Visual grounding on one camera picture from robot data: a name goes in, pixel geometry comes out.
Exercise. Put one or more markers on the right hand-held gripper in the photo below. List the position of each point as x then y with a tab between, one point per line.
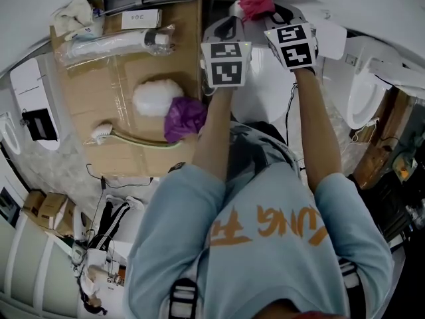
293	45

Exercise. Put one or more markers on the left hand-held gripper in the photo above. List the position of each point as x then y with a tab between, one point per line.
227	65

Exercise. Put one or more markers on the pink cloth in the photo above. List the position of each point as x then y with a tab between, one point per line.
255	0

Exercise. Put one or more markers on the person's left forearm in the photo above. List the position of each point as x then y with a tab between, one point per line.
212	135

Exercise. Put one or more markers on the person's right forearm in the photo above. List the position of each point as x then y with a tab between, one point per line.
318	128

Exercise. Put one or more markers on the white toilet with green label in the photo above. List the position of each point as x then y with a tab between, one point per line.
362	101

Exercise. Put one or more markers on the white label card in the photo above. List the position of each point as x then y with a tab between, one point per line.
141	18

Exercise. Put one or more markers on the purple cloth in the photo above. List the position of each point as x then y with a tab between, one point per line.
184	118

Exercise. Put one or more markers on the white fluffy puff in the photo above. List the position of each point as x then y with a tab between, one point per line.
154	98

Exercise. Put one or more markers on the black trousers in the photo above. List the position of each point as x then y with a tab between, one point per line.
267	127

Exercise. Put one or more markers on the large cardboard box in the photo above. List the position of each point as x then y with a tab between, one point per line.
99	85

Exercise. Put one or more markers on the white packet blue print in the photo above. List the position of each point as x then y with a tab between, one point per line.
83	34

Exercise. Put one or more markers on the crumpled white cloth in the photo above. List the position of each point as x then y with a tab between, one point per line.
74	13

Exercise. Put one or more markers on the wooden platform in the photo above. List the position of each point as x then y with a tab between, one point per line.
375	151

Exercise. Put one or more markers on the black metal rack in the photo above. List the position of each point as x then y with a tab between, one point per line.
398	204

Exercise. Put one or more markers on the light blue printed shirt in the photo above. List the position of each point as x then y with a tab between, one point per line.
265	277

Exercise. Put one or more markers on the small cardboard box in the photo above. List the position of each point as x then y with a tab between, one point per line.
54	214
33	203

